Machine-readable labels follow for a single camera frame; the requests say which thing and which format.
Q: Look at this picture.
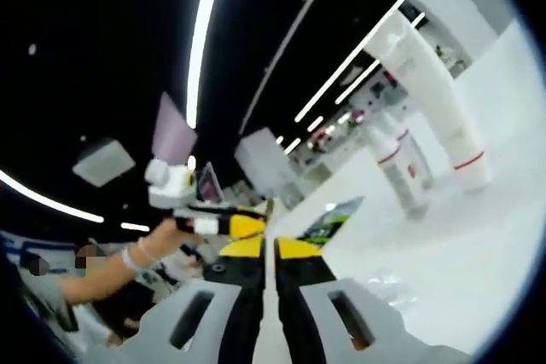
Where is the small clear skincare sachet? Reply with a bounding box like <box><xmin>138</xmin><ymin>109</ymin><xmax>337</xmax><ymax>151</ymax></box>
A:
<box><xmin>365</xmin><ymin>267</ymin><xmax>421</xmax><ymax>312</ymax></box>

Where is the long curved ceiling light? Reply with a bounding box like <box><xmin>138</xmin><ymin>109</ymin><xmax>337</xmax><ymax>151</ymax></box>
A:
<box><xmin>185</xmin><ymin>0</ymin><xmax>230</xmax><ymax>131</ymax></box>

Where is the pink hanging screen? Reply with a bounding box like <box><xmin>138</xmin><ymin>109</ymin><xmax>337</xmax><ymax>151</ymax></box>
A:
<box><xmin>152</xmin><ymin>91</ymin><xmax>199</xmax><ymax>164</ymax></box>

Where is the white skincare tube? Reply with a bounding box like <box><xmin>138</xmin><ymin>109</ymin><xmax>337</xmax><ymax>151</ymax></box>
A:
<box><xmin>364</xmin><ymin>11</ymin><xmax>492</xmax><ymax>194</ymax></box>

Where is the square ceiling air vent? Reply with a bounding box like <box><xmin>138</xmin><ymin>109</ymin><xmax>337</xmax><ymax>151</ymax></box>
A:
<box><xmin>72</xmin><ymin>137</ymin><xmax>137</xmax><ymax>188</ymax></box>

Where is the green skincare sachet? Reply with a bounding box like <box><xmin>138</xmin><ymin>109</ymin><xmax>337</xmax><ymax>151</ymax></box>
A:
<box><xmin>297</xmin><ymin>195</ymin><xmax>367</xmax><ymax>242</ymax></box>

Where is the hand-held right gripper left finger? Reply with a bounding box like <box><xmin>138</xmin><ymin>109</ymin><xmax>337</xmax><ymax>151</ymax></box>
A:
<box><xmin>108</xmin><ymin>234</ymin><xmax>268</xmax><ymax>364</ymax></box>

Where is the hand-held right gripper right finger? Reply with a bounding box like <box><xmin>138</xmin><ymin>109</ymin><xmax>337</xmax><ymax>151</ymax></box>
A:
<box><xmin>272</xmin><ymin>235</ymin><xmax>471</xmax><ymax>364</ymax></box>

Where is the person's left hand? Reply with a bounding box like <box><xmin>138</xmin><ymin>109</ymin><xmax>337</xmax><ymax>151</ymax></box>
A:
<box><xmin>163</xmin><ymin>216</ymin><xmax>200</xmax><ymax>251</ymax></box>

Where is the pale wrist bracelet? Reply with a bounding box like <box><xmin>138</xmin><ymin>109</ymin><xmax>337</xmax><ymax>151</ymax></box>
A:
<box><xmin>120</xmin><ymin>239</ymin><xmax>157</xmax><ymax>273</ymax></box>

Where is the grey shirt sleeve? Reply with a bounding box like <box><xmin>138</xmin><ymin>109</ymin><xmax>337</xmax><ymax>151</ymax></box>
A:
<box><xmin>24</xmin><ymin>277</ymin><xmax>79</xmax><ymax>334</ymax></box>

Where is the desk monitor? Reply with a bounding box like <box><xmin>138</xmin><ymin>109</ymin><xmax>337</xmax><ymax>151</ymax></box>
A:
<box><xmin>197</xmin><ymin>161</ymin><xmax>225</xmax><ymax>205</ymax></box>

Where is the clear skincare bottle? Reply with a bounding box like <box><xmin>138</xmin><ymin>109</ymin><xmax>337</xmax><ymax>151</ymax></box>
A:
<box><xmin>367</xmin><ymin>124</ymin><xmax>429</xmax><ymax>217</ymax></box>

